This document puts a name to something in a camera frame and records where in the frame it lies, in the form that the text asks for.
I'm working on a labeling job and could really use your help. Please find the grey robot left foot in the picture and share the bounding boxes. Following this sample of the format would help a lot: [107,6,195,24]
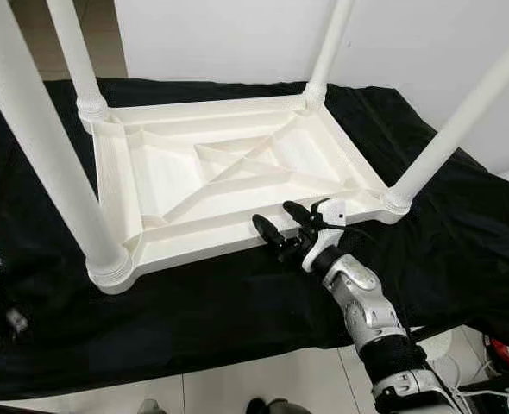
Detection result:
[138,398,165,414]

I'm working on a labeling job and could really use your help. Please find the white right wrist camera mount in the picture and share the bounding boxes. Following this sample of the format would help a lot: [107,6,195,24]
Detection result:
[302,197,349,273]

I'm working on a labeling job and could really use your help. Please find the dark robot right foot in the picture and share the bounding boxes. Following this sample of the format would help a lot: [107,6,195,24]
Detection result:
[246,398,311,414]

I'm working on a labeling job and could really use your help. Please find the black table cloth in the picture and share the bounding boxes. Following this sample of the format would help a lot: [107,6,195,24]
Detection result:
[0,78,509,402]

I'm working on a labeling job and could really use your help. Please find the white floor cable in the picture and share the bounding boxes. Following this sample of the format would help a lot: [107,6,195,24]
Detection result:
[449,358,509,402]

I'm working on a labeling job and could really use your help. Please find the white plastic ribbed table top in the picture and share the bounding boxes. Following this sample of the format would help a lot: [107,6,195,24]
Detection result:
[86,91,411,294]

